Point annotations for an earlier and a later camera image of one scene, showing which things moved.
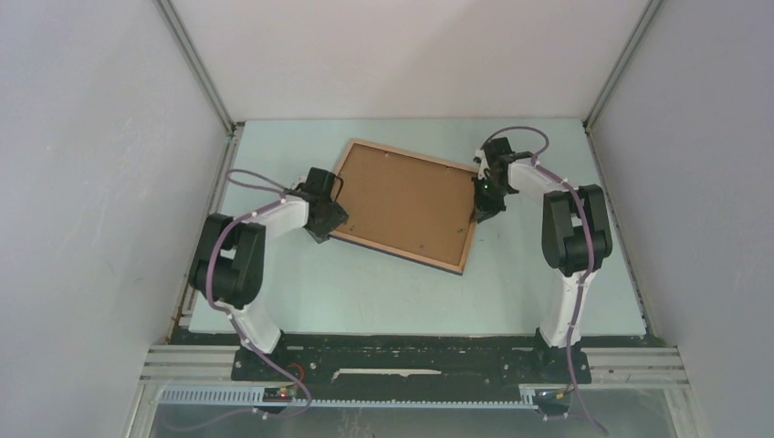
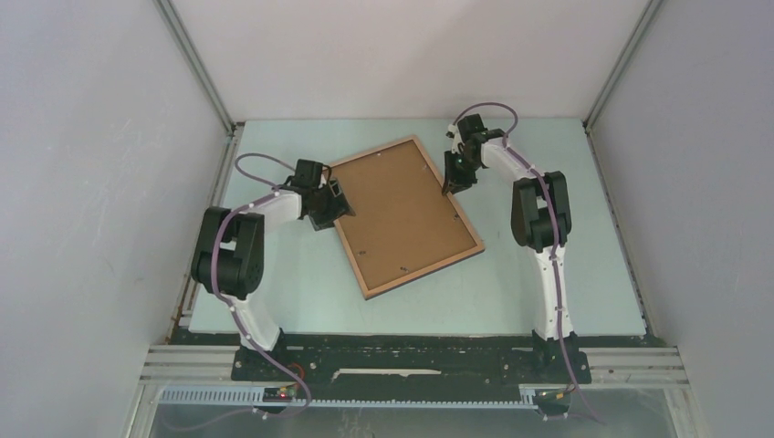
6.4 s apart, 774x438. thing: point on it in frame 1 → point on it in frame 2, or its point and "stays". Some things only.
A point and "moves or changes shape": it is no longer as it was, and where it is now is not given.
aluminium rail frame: x=638 y=367 stays
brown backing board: x=408 y=203 moves or changes shape
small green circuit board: x=284 y=393 stays
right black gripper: x=482 y=211 → x=456 y=182
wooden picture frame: x=408 y=205 moves or changes shape
